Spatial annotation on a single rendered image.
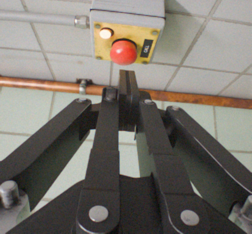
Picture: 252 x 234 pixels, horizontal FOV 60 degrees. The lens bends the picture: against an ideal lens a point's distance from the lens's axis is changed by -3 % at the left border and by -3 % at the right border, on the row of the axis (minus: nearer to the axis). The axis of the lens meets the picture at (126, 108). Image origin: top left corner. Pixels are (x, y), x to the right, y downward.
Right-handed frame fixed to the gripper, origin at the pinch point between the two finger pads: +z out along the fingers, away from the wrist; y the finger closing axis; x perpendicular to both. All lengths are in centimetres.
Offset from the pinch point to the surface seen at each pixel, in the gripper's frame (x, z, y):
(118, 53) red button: 1.3, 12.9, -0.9
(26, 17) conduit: 4.5, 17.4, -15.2
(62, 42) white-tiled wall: -0.6, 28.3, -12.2
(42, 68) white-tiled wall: -8.6, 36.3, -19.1
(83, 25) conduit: 4.1, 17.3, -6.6
